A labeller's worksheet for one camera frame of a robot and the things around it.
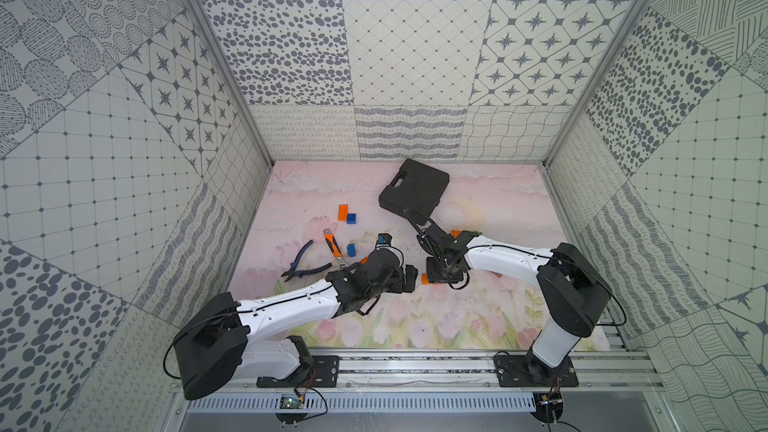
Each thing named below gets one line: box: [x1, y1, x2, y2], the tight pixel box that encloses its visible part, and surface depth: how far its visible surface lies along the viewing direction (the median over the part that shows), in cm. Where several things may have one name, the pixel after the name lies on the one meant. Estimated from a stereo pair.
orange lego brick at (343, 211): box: [337, 204, 349, 222], surface depth 106 cm
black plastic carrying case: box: [379, 158, 450, 225], surface depth 110 cm
